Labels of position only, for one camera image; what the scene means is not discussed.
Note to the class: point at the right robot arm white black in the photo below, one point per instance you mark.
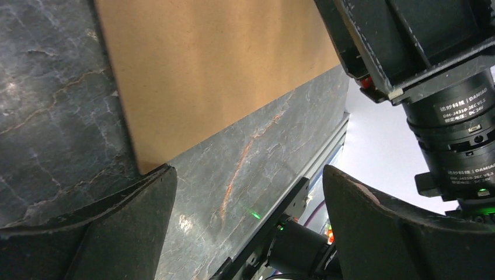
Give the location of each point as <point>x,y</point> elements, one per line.
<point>454,129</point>

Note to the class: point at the aluminium rail frame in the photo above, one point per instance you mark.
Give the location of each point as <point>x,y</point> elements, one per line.
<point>276,159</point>

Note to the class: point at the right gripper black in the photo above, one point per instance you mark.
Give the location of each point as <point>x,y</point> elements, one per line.
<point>405,51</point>

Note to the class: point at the brown cardboard backing board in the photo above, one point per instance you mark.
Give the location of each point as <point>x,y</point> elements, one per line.
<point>187,69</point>

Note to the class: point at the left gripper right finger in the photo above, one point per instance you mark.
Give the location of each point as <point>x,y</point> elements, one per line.
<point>378,236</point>

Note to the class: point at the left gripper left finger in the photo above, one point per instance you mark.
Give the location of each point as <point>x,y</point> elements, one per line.
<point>118,237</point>

